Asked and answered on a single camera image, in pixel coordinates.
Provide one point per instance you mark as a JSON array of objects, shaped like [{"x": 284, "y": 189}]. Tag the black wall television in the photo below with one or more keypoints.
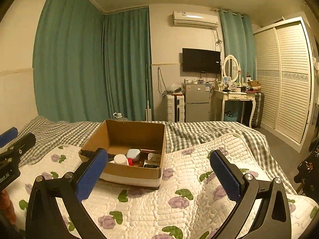
[{"x": 201, "y": 61}]

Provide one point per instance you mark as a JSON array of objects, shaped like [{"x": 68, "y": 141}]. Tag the white louvered wardrobe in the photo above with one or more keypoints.
[{"x": 285, "y": 71}]

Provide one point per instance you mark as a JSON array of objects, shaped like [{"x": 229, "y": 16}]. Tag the green window curtain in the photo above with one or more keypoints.
[{"x": 238, "y": 39}]

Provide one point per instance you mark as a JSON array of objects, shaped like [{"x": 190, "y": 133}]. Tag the white round case in box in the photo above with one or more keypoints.
[{"x": 121, "y": 159}]

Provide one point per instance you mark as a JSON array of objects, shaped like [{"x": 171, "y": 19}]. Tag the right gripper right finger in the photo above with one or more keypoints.
[{"x": 273, "y": 216}]

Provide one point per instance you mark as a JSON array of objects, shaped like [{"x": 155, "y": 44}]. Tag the white suitcase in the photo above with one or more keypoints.
[{"x": 175, "y": 106}]

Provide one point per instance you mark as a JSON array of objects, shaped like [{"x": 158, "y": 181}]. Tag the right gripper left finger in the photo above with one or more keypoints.
[{"x": 44, "y": 218}]

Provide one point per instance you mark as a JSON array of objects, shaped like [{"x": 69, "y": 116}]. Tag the blue storage basket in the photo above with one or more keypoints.
[{"x": 230, "y": 116}]

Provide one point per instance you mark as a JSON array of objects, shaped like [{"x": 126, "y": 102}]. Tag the clear water jug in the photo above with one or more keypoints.
[{"x": 119, "y": 117}]

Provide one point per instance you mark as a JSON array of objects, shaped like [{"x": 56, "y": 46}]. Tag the large green curtain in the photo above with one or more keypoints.
[{"x": 88, "y": 66}]

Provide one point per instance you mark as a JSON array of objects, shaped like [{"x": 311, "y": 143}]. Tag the person's left hand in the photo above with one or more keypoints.
[{"x": 7, "y": 207}]

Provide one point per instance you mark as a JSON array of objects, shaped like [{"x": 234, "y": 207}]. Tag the pink patterned box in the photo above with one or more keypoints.
[{"x": 147, "y": 151}]

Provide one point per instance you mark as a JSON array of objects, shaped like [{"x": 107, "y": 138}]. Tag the white dressing table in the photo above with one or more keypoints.
[{"x": 220, "y": 98}]

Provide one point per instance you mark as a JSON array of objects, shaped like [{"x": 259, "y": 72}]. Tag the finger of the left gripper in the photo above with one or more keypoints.
[
  {"x": 8, "y": 136},
  {"x": 19, "y": 148}
]

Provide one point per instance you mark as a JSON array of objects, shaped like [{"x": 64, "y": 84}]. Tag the brown cardboard box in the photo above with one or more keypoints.
[{"x": 118, "y": 137}]

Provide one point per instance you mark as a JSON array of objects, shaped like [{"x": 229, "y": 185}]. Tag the white floral quilt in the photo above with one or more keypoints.
[{"x": 190, "y": 202}]

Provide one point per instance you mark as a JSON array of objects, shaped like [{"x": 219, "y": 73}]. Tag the black remote control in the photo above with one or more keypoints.
[{"x": 101, "y": 153}]

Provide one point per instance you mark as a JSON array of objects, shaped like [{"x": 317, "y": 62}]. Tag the grey mini fridge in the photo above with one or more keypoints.
[{"x": 197, "y": 99}]

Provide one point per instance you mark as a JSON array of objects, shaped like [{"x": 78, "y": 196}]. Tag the white oval vanity mirror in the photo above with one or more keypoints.
[{"x": 231, "y": 69}]

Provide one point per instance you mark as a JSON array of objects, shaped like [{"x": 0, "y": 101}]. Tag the white power bank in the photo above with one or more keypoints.
[{"x": 154, "y": 157}]

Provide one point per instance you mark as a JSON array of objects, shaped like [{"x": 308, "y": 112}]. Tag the white air conditioner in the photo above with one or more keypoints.
[{"x": 194, "y": 19}]

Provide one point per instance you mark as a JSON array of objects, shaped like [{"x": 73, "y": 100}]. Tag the pale blue earbuds case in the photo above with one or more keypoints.
[{"x": 133, "y": 154}]

